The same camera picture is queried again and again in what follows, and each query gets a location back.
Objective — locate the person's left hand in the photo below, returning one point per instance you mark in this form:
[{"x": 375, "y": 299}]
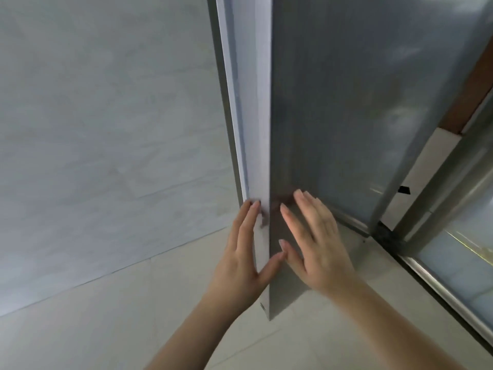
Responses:
[{"x": 235, "y": 277}]

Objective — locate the person's right hand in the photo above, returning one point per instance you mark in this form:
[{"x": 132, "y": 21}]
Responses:
[{"x": 321, "y": 254}]

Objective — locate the person's right thumb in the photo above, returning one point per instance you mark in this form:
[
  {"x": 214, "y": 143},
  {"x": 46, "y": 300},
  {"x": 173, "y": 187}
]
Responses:
[{"x": 290, "y": 256}]

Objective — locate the person's right middle finger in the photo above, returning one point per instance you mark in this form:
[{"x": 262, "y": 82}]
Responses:
[{"x": 306, "y": 210}]

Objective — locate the person's left thumb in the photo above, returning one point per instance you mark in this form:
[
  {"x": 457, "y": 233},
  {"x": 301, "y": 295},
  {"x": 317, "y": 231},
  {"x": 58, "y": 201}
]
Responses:
[{"x": 271, "y": 267}]

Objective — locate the gray door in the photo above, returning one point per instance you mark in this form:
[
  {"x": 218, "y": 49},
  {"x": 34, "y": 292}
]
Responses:
[{"x": 331, "y": 111}]

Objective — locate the person's left forearm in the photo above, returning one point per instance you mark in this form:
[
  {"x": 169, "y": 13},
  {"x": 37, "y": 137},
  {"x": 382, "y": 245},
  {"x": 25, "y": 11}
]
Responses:
[{"x": 192, "y": 335}]

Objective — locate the person's right forearm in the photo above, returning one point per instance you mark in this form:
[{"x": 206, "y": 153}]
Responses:
[{"x": 393, "y": 327}]

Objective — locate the small black piece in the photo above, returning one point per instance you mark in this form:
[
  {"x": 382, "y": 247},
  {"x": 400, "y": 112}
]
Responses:
[{"x": 404, "y": 189}]

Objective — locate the metal-framed glass sliding door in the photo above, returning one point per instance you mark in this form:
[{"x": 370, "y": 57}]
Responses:
[{"x": 443, "y": 181}]

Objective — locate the brown wooden strip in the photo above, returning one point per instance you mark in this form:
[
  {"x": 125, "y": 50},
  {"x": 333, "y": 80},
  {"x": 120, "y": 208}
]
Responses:
[{"x": 472, "y": 92}]

